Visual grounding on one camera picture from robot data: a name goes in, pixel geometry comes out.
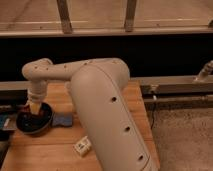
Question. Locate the dark ceramic bowl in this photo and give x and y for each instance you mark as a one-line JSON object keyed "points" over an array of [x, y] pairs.
{"points": [[29, 123]]}

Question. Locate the right window frame post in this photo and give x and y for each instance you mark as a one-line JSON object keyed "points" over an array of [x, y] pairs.
{"points": [[130, 15]]}

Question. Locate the window frame post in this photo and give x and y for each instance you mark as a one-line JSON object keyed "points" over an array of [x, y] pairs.
{"points": [[64, 16], [130, 15]]}

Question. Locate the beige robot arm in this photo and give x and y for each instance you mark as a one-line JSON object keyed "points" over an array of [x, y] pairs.
{"points": [[95, 87]]}

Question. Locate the left window frame post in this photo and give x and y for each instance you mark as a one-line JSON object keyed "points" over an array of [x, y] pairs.
{"points": [[64, 16]]}

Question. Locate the white labelled bottle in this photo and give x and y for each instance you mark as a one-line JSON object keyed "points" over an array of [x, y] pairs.
{"points": [[83, 146]]}

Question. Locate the blue sponge cloth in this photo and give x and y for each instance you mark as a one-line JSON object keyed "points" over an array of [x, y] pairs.
{"points": [[62, 120]]}

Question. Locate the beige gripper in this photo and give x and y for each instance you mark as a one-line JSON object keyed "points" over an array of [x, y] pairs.
{"points": [[34, 108]]}

